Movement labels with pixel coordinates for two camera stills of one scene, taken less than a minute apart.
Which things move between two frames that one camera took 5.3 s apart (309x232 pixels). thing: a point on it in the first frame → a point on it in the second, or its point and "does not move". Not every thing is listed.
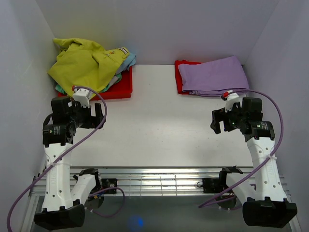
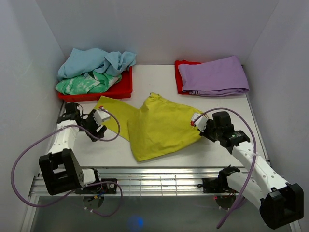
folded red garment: [180, 80] does not move
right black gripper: [236, 108] → [209, 123]
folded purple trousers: [214, 78] does not move
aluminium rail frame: [134, 181] does not move
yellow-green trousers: [84, 65] → [158, 127]
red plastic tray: [124, 89] does not move
